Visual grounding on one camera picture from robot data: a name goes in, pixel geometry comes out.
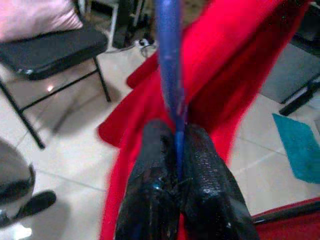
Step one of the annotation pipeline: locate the black base bar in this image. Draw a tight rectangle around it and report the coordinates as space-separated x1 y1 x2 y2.
251 198 320 224

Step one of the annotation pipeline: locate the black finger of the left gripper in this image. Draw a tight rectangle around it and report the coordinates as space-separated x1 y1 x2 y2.
13 190 57 222

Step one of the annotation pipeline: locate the blue clothes hanger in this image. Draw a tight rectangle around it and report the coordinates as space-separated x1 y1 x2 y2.
153 0 188 181

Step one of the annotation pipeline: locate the pale pillow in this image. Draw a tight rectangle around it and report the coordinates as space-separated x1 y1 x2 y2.
0 0 85 42

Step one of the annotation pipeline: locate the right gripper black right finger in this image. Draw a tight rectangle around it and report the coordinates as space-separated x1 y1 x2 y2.
181 123 261 240

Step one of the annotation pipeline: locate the black tower case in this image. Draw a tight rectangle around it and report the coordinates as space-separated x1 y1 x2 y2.
111 0 146 50

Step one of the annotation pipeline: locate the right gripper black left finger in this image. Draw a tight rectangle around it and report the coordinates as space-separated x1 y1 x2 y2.
114 119 187 240

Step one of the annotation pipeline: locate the red garment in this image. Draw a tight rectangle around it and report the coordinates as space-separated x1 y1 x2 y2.
97 0 312 240

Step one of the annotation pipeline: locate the grey cabinet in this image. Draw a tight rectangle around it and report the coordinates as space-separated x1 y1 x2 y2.
261 41 320 105

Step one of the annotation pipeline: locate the black folding chair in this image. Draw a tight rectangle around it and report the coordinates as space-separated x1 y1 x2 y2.
0 24 112 150

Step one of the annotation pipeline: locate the teal mat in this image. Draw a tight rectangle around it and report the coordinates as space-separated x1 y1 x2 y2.
271 112 320 185

